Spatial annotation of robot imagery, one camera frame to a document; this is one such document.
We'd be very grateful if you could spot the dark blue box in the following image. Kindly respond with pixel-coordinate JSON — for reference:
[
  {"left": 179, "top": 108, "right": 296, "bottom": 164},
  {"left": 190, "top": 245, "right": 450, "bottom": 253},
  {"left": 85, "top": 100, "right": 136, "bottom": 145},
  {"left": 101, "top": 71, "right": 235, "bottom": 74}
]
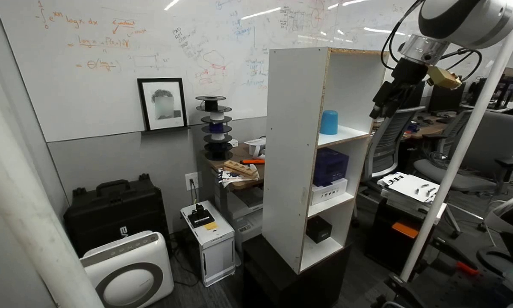
[{"left": 313, "top": 148, "right": 350, "bottom": 187}]

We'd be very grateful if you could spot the stack of grey boxes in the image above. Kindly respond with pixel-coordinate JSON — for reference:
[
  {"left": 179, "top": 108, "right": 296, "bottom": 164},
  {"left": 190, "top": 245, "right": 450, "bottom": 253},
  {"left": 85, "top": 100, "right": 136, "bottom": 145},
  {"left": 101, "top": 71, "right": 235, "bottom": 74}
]
[{"left": 214, "top": 183, "right": 264, "bottom": 254}]

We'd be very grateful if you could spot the monitor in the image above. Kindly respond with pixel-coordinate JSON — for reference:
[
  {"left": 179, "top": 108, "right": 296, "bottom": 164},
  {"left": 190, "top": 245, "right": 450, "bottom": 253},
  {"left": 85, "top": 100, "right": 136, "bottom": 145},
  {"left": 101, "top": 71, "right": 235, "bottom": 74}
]
[{"left": 427, "top": 81, "right": 467, "bottom": 113}]

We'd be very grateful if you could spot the white shelf cabinet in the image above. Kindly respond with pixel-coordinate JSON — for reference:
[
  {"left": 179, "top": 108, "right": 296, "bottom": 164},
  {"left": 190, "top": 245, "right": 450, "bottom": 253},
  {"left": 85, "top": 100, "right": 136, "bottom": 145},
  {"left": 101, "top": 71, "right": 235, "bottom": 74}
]
[{"left": 262, "top": 47, "right": 388, "bottom": 275}]

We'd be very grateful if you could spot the black low cabinet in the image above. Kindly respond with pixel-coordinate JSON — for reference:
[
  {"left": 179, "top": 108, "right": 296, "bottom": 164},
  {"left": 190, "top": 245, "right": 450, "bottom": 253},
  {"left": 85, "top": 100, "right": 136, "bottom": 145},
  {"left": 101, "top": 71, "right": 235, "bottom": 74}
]
[{"left": 242, "top": 234, "right": 352, "bottom": 308}]

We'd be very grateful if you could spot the wooden block rack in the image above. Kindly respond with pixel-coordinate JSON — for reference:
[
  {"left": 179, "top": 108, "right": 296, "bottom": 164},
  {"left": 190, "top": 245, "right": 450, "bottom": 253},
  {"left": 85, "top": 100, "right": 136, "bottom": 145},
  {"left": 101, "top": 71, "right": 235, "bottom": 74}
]
[{"left": 223, "top": 160, "right": 260, "bottom": 180}]

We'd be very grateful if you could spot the white air purifier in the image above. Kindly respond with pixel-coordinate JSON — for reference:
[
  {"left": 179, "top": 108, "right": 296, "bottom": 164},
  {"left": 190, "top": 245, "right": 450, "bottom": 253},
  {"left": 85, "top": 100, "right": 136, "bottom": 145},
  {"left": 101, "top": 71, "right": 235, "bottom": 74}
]
[{"left": 80, "top": 231, "right": 175, "bottom": 308}]

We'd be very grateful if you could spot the stack of filament spools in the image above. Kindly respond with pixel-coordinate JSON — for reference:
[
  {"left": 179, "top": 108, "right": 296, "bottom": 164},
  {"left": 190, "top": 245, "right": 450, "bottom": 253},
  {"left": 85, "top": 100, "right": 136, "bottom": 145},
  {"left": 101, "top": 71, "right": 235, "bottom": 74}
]
[{"left": 195, "top": 95, "right": 234, "bottom": 161}]

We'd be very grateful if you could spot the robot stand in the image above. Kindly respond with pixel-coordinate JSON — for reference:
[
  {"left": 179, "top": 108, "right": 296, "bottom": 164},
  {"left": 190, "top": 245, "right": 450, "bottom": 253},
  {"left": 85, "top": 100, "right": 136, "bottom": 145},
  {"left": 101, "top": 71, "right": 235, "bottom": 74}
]
[{"left": 370, "top": 240, "right": 513, "bottom": 308}]

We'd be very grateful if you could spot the white flat box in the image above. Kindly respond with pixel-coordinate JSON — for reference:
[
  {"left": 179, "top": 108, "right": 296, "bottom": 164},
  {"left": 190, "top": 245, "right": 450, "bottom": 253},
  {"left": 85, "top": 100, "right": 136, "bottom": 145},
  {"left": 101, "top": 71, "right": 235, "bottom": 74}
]
[{"left": 311, "top": 178, "right": 348, "bottom": 205}]

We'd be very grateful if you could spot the wooden desk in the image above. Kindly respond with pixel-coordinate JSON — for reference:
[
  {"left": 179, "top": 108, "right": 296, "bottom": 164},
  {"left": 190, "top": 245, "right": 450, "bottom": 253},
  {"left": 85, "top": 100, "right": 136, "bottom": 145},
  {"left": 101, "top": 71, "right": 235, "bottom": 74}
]
[{"left": 200, "top": 142, "right": 266, "bottom": 223}]

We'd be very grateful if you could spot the grey mesh office chair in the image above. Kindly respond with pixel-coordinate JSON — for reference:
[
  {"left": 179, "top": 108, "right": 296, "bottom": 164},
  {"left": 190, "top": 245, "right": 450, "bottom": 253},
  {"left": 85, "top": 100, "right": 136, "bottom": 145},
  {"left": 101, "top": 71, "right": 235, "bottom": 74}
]
[{"left": 352, "top": 106, "right": 426, "bottom": 228}]

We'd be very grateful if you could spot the whiteboard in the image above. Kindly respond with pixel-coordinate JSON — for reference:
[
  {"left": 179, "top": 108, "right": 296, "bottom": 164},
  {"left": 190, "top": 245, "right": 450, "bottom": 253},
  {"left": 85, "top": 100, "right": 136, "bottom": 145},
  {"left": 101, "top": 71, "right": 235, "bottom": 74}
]
[{"left": 0, "top": 0, "right": 424, "bottom": 143}]

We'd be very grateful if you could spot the black framed picture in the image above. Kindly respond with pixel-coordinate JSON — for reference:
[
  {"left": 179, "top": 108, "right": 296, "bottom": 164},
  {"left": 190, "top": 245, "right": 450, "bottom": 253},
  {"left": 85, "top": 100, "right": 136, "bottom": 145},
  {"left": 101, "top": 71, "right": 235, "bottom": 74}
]
[{"left": 137, "top": 77, "right": 189, "bottom": 131}]

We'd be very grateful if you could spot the white box appliance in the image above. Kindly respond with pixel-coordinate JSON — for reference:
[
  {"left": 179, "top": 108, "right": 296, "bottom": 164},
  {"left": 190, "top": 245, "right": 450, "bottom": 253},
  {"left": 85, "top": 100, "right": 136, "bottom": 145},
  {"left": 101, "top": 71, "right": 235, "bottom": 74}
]
[{"left": 180, "top": 200, "right": 237, "bottom": 287}]

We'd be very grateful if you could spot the small black box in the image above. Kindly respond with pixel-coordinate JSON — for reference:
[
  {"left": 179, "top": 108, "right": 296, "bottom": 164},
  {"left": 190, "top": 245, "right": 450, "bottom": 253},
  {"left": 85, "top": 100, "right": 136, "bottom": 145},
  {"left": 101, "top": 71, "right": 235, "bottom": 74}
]
[{"left": 306, "top": 215, "right": 333, "bottom": 244}]

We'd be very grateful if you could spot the white board with parts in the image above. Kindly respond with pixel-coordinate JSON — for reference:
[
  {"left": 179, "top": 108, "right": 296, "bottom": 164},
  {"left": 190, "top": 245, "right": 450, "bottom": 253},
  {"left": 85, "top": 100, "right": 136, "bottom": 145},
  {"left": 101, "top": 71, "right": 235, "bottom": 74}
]
[{"left": 377, "top": 172, "right": 448, "bottom": 224}]

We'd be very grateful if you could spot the heap of papers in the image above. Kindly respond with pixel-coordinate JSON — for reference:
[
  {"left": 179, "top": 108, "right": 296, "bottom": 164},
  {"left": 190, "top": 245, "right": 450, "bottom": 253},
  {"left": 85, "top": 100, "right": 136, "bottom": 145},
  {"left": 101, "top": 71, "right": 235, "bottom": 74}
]
[{"left": 218, "top": 168, "right": 260, "bottom": 188}]

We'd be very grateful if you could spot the black crate with orange label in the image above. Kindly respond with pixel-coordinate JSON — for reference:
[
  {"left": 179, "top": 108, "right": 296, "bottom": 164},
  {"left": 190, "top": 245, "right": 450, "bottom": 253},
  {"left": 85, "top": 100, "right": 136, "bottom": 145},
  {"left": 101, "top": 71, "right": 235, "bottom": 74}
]
[{"left": 365, "top": 198, "right": 437, "bottom": 275}]

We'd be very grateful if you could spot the black hard case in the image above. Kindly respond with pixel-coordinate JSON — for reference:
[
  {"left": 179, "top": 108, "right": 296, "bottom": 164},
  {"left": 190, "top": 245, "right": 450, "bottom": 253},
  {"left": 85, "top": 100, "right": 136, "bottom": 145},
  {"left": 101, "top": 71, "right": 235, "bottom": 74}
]
[{"left": 63, "top": 173, "right": 170, "bottom": 258}]

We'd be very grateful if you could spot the black device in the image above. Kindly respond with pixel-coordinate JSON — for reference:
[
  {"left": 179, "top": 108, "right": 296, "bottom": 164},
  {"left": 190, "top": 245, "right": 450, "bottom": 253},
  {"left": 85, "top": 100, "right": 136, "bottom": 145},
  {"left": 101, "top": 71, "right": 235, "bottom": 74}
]
[{"left": 187, "top": 204, "right": 215, "bottom": 228}]

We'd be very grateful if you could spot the white pole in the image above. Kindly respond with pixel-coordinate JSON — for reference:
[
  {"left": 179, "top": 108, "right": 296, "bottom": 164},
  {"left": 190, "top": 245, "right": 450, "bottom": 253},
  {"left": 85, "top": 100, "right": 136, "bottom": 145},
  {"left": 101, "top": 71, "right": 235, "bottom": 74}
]
[
  {"left": 399, "top": 0, "right": 513, "bottom": 283},
  {"left": 0, "top": 79, "right": 105, "bottom": 308}
]

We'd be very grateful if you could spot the blue cup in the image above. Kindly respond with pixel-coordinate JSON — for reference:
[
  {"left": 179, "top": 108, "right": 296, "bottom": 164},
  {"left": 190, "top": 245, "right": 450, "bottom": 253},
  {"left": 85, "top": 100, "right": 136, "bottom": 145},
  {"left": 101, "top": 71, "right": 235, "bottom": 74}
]
[{"left": 320, "top": 110, "right": 339, "bottom": 136}]

